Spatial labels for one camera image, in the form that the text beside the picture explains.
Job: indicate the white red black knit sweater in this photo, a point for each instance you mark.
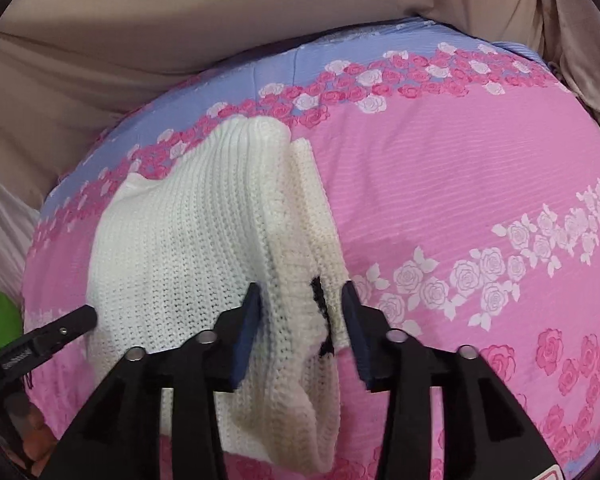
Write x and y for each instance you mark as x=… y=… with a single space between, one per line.
x=190 y=240

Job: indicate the person's left hand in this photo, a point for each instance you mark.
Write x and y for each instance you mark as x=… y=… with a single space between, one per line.
x=35 y=437

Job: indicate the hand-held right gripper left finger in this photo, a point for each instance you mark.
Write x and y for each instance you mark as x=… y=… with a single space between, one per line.
x=245 y=332

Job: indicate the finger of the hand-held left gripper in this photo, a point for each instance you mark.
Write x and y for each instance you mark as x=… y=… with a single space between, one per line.
x=65 y=327

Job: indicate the pink floral bedsheet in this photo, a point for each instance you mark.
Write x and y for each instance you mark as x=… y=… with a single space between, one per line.
x=455 y=170

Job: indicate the white pleated cloth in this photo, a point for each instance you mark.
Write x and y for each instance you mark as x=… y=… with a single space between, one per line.
x=5 y=230

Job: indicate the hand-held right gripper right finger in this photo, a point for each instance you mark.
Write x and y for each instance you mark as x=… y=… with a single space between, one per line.
x=358 y=340

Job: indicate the beige backdrop cloth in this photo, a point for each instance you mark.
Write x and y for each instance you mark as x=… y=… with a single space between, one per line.
x=180 y=25

